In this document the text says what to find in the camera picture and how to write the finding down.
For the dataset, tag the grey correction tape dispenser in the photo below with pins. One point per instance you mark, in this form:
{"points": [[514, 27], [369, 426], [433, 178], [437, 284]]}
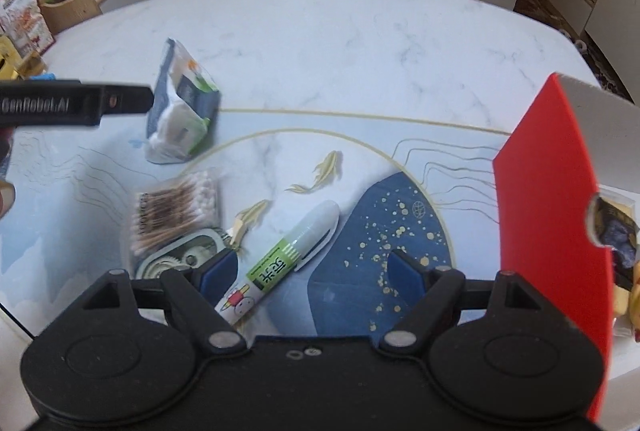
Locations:
{"points": [[192, 250]]}

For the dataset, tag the cotton swab pack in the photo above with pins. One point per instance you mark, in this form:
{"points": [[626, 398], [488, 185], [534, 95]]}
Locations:
{"points": [[171, 209]]}

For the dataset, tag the white green glue pen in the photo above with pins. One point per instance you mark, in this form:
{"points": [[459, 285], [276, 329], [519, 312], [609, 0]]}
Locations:
{"points": [[290, 254]]}

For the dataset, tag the white slippers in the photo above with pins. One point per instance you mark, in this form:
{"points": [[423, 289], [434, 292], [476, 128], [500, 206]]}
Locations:
{"points": [[581, 46]]}

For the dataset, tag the red white cardboard box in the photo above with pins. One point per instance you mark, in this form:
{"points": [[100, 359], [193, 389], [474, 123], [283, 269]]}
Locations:
{"points": [[572, 140]]}

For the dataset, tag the blue cloth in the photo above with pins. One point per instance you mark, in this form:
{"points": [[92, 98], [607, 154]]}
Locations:
{"points": [[47, 76]]}

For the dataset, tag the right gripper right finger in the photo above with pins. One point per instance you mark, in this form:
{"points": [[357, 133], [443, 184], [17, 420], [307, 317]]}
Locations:
{"points": [[433, 299]]}

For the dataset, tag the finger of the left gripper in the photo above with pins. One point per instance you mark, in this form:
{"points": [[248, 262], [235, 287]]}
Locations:
{"points": [[69, 103]]}

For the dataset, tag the red white paper bag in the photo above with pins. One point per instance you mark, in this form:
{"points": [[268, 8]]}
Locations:
{"points": [[24, 24]]}

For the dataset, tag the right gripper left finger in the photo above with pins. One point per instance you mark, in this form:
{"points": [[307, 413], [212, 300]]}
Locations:
{"points": [[192, 295]]}

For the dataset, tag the person's left hand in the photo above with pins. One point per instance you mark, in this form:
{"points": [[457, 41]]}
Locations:
{"points": [[7, 197]]}

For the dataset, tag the white storage cabinet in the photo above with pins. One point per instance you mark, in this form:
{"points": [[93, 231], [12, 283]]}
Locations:
{"points": [[613, 25]]}

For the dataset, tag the black snack packet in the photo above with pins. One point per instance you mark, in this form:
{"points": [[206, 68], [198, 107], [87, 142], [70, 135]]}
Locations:
{"points": [[617, 230]]}

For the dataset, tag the blue white tissue pack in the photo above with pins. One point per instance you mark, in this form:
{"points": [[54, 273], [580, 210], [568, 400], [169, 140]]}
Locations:
{"points": [[185, 107]]}

